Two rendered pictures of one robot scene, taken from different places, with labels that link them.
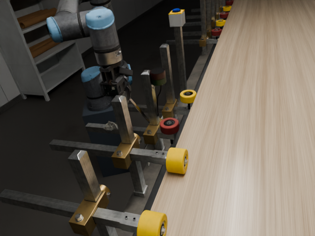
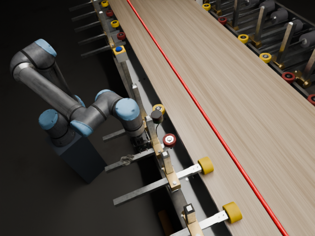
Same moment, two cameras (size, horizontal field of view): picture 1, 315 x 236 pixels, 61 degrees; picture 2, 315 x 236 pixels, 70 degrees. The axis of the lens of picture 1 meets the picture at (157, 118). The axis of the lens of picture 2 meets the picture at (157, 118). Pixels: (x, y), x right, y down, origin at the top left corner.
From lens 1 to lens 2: 0.71 m
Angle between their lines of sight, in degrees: 30
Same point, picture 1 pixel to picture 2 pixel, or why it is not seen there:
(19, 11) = not seen: outside the picture
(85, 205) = (192, 227)
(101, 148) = (156, 186)
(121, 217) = (215, 218)
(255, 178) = (244, 151)
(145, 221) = (232, 213)
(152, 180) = not seen: hidden behind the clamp
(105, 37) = (138, 120)
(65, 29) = (95, 125)
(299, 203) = (271, 153)
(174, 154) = (206, 164)
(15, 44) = not seen: outside the picture
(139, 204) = (179, 197)
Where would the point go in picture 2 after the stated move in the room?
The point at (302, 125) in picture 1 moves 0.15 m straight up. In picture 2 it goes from (239, 104) to (242, 87)
